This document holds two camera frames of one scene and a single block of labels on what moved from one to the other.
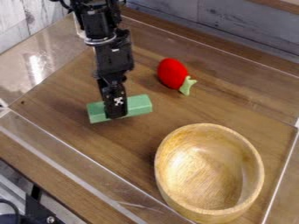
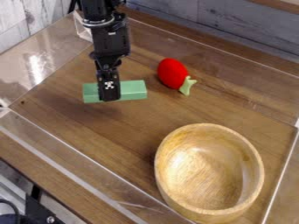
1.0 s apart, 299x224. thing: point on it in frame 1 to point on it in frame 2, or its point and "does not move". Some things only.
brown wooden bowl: (210, 171) does not move
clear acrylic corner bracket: (79, 31) does not move
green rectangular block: (139, 104) to (131, 89)
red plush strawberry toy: (173, 73) does not move
